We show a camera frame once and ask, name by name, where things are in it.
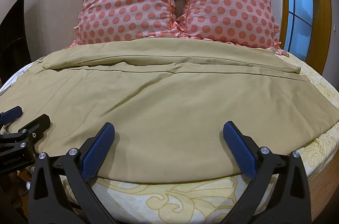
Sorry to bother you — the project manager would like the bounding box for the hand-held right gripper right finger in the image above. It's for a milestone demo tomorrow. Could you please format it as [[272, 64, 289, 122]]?
[[223, 121, 313, 224]]

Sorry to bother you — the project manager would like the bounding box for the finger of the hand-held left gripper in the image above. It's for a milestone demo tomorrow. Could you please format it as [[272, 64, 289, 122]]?
[[0, 106, 23, 125], [0, 114, 51, 159]]

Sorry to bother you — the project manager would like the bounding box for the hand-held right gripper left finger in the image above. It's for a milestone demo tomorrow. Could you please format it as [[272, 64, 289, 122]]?
[[28, 122, 117, 224]]

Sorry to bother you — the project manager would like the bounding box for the olive green bed sheet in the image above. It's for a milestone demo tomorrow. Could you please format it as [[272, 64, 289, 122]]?
[[0, 38, 339, 185]]

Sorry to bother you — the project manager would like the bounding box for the yellow floral bed sheet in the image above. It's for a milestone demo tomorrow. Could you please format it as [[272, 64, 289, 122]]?
[[0, 52, 339, 224]]

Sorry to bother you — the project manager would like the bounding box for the dark wooden cabinet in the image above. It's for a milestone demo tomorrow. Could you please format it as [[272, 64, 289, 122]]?
[[0, 0, 25, 87]]

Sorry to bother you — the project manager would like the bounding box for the pink polka dot pillow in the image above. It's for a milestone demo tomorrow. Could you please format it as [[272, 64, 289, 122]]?
[[69, 0, 183, 47], [169, 0, 289, 56]]

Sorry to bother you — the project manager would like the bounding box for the wooden framed window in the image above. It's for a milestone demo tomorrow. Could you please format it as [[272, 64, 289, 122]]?
[[275, 0, 331, 73]]

